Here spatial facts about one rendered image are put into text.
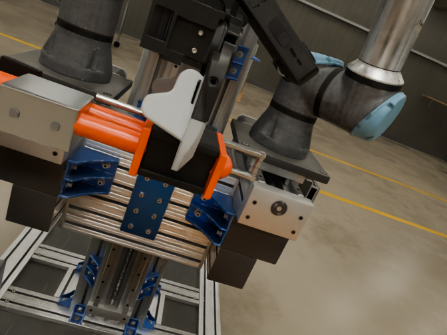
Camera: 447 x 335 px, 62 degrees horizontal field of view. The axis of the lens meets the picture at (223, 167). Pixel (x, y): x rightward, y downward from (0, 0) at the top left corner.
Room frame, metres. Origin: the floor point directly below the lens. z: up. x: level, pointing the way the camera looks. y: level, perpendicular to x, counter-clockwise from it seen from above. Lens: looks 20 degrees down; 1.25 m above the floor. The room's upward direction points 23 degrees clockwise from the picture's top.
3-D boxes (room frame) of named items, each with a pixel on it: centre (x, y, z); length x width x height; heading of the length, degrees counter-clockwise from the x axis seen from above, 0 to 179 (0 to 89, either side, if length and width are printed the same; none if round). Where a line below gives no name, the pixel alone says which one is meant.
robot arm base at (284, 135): (0.90, -0.10, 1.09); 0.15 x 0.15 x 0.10
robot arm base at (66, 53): (0.81, 0.39, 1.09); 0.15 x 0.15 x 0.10
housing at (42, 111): (0.34, 0.18, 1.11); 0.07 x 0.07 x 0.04; 13
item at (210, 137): (0.37, 0.05, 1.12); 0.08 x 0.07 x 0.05; 103
